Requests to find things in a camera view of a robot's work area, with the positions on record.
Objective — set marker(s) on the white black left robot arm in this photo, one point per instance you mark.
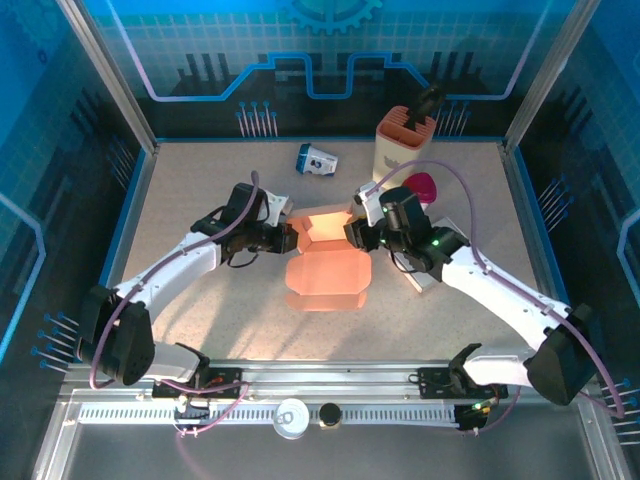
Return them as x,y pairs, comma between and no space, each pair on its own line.
185,260

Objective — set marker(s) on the black round knob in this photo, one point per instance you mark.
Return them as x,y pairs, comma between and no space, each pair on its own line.
330,415

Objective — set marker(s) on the white paper box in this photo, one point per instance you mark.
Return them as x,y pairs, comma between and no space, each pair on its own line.
424,284

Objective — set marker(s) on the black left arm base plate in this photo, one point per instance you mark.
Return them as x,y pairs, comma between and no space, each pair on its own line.
227,382

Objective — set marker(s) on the aluminium frame post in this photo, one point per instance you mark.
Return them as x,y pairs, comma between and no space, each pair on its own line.
115,85
545,85

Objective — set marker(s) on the blue white small carton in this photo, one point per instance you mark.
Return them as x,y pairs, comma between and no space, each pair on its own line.
317,161

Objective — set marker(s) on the aluminium frame rail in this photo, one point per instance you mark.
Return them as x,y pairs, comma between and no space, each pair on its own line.
325,375

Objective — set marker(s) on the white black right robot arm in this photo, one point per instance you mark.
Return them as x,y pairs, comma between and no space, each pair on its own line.
490,290

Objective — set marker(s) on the white container pink lid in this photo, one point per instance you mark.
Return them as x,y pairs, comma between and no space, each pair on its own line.
422,184

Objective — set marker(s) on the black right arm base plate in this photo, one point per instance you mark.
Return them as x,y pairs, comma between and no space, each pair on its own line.
435,382

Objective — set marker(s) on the white round tin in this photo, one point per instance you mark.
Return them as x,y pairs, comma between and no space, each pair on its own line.
291,419

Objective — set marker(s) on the brown cardboard box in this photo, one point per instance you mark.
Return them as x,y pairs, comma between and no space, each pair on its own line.
325,275

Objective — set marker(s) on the black controller board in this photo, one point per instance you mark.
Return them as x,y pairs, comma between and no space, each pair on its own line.
190,412
472,415

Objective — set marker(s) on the beige knife block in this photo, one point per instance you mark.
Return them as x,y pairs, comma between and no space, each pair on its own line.
395,145

